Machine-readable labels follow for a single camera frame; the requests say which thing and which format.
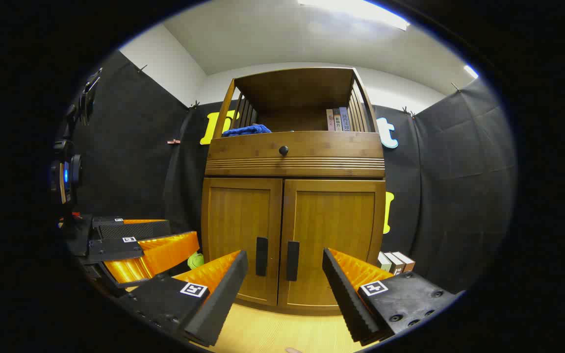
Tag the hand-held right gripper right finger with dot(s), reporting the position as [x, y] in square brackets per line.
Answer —
[348, 304]

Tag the wooden double-door shoe cabinet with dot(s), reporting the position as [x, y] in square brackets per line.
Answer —
[292, 88]

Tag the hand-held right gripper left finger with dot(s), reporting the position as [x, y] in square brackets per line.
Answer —
[218, 304]

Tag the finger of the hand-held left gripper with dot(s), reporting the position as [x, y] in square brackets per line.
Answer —
[115, 249]
[135, 229]

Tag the grey blue spine book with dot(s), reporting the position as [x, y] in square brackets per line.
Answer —
[345, 119]

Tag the wooden cabinet drawer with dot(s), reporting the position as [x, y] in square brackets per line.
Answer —
[243, 144]

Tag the dark spine book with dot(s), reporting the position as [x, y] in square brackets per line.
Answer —
[337, 120]

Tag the black backdrop cloth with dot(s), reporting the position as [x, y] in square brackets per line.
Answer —
[130, 162]

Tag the pink spine book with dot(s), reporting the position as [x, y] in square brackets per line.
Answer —
[330, 120]

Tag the small ceiling light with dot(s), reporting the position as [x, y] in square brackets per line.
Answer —
[471, 71]

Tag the green frog toy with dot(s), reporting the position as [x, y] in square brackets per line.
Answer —
[195, 260]

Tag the blue folded cloth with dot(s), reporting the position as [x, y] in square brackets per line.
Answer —
[248, 130]

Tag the wooden shoe cabinet door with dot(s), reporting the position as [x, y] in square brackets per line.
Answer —
[236, 230]
[336, 230]

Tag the white green boxed book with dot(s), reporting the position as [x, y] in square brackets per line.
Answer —
[383, 262]

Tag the long ceiling light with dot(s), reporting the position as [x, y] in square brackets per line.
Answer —
[356, 10]

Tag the brown boxed book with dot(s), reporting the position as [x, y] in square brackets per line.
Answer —
[395, 264]
[406, 260]

